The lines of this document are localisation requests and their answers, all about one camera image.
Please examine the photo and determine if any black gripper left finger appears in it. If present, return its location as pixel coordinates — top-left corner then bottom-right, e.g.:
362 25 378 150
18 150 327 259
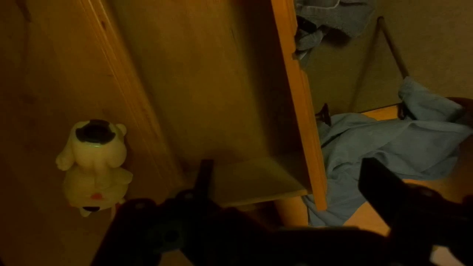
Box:
192 158 217 201

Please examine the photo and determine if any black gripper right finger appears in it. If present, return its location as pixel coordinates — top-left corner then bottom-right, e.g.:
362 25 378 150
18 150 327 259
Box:
358 157 420 228

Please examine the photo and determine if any white plush dog toy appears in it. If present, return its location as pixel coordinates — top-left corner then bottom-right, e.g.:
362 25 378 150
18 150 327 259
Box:
55 119 134 219

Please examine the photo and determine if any blue-grey cloth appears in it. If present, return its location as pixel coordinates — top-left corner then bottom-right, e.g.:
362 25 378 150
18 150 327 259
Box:
300 77 473 229

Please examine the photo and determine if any dark thin rod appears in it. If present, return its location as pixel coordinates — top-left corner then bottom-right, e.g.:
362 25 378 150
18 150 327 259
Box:
374 15 411 82

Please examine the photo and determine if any grey hooded garment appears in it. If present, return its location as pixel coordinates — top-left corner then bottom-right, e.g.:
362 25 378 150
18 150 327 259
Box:
293 0 380 64

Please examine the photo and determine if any wooden roll-top desk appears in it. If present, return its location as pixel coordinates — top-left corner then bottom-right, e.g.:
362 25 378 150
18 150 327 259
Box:
0 0 186 266

